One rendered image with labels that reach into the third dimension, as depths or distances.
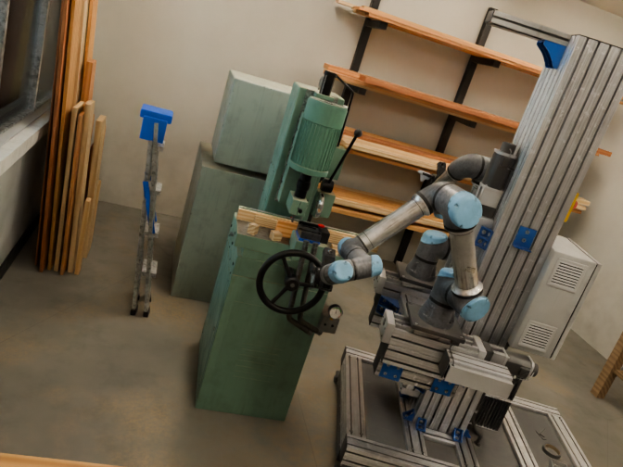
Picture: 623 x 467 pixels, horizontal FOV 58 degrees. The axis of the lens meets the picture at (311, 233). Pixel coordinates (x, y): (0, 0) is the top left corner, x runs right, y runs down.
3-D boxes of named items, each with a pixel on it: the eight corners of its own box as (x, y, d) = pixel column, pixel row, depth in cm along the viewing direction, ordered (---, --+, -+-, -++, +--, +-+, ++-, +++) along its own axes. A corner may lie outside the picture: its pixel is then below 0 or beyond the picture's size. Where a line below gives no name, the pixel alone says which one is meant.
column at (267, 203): (256, 232, 273) (298, 85, 251) (254, 217, 294) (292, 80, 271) (300, 242, 278) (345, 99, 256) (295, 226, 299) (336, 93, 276)
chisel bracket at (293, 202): (287, 217, 248) (293, 199, 245) (285, 207, 261) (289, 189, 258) (303, 220, 250) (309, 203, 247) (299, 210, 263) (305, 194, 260)
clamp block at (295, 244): (289, 260, 233) (295, 240, 230) (286, 247, 245) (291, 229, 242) (323, 268, 236) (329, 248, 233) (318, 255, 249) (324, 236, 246)
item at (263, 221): (253, 224, 251) (255, 216, 250) (253, 222, 253) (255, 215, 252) (376, 253, 265) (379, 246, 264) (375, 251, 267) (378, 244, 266)
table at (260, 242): (233, 255, 228) (236, 241, 226) (232, 228, 256) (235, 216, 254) (371, 284, 243) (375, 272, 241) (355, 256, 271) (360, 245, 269)
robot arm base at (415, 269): (431, 272, 288) (438, 256, 285) (436, 284, 274) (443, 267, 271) (403, 264, 287) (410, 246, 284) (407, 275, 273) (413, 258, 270)
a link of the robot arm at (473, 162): (462, 164, 253) (409, 213, 295) (483, 170, 256) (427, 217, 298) (461, 144, 259) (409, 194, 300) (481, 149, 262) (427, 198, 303)
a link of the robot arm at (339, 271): (358, 280, 187) (334, 284, 185) (348, 282, 198) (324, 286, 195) (353, 257, 188) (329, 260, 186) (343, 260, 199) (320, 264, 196)
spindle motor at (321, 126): (290, 171, 237) (311, 99, 227) (286, 161, 253) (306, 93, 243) (329, 182, 241) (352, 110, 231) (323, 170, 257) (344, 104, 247)
